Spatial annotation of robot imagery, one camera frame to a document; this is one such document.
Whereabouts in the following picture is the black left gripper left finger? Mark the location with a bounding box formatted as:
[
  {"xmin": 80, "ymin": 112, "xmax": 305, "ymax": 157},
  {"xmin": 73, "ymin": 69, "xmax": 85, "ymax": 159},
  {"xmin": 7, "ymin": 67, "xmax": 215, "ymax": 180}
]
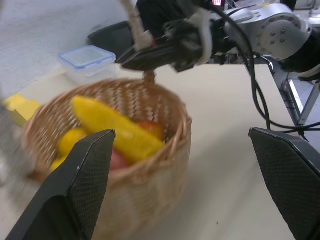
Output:
[{"xmin": 4, "ymin": 128, "xmax": 117, "ymax": 240}]

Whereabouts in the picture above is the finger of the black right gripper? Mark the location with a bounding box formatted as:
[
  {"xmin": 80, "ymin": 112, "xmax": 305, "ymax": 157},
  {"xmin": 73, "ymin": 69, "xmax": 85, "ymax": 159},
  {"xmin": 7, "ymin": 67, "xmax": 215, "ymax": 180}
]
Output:
[
  {"xmin": 115, "ymin": 45, "xmax": 138, "ymax": 64},
  {"xmin": 120, "ymin": 40, "xmax": 184, "ymax": 72}
]

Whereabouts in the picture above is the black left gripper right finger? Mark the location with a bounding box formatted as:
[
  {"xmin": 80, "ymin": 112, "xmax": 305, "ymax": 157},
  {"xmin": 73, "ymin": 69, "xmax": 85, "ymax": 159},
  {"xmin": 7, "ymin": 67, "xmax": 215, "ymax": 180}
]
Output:
[{"xmin": 248, "ymin": 127, "xmax": 320, "ymax": 240}]

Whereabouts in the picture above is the wicker basket with handle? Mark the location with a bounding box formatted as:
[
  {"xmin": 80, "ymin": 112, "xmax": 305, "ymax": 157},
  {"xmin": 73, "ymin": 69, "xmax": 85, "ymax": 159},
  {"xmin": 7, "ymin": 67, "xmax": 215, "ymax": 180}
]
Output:
[{"xmin": 21, "ymin": 0, "xmax": 193, "ymax": 238}]

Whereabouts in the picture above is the black plastic bin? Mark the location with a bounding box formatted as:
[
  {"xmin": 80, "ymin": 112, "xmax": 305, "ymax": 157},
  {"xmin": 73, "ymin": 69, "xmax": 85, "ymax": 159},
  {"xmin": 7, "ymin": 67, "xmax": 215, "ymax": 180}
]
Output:
[{"xmin": 87, "ymin": 21, "xmax": 135, "ymax": 58}]

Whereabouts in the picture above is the small yellow fruit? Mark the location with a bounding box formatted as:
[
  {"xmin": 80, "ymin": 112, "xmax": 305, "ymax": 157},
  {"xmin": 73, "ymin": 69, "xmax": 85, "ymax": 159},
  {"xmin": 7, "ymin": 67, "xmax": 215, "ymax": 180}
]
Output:
[{"xmin": 49, "ymin": 156, "xmax": 68, "ymax": 172}]

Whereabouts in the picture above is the black chair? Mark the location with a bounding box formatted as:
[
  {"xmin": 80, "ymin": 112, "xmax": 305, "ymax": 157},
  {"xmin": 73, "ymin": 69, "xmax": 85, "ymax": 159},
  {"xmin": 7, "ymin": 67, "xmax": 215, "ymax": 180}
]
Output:
[{"xmin": 136, "ymin": 0, "xmax": 202, "ymax": 32}]

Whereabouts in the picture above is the clear plastic box, blue lid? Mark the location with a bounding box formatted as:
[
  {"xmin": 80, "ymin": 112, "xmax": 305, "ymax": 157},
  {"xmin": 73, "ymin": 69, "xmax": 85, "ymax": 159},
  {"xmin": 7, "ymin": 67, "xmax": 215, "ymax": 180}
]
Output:
[{"xmin": 57, "ymin": 45, "xmax": 117, "ymax": 85}]

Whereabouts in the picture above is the round yellow lemon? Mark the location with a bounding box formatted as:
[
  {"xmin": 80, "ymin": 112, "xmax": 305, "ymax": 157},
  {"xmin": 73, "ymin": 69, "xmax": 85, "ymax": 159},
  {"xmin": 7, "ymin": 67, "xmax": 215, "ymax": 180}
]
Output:
[{"xmin": 57, "ymin": 127, "xmax": 89, "ymax": 156}]

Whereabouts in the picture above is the pink peach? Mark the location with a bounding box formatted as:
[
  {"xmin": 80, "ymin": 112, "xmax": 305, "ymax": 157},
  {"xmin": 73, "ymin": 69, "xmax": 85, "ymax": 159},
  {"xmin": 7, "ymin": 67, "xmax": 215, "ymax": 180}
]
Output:
[{"xmin": 109, "ymin": 148, "xmax": 130, "ymax": 172}]

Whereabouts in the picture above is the red and yellow apple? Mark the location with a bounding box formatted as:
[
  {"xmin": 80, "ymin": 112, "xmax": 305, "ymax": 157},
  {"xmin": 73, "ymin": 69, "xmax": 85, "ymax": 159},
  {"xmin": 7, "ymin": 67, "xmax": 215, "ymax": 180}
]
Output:
[{"xmin": 137, "ymin": 120, "xmax": 166, "ymax": 141}]

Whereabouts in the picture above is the yellow banana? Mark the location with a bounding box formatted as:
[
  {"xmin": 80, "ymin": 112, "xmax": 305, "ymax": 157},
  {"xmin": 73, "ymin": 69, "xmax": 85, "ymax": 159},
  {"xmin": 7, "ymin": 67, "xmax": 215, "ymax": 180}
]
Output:
[{"xmin": 71, "ymin": 96, "xmax": 166, "ymax": 162}]

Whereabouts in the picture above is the grey mesh object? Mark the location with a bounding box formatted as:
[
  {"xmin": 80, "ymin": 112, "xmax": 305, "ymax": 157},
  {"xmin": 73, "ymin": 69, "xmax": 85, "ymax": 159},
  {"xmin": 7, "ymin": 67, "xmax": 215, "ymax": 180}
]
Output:
[{"xmin": 0, "ymin": 99, "xmax": 34, "ymax": 186}]

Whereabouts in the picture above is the yellow flat block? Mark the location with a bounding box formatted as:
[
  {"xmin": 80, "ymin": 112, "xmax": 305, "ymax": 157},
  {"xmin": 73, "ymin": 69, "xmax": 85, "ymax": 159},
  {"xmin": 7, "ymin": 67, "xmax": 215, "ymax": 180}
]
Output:
[{"xmin": 3, "ymin": 93, "xmax": 42, "ymax": 126}]

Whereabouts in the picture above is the grey metal table frame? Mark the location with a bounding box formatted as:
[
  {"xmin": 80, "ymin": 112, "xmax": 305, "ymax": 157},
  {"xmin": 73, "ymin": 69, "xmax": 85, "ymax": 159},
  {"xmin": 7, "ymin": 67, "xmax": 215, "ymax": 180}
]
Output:
[{"xmin": 267, "ymin": 56, "xmax": 320, "ymax": 126}]

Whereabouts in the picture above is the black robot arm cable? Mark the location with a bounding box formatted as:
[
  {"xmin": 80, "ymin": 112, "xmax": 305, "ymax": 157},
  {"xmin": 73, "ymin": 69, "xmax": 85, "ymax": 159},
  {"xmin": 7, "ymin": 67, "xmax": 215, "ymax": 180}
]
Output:
[{"xmin": 199, "ymin": 0, "xmax": 320, "ymax": 143}]

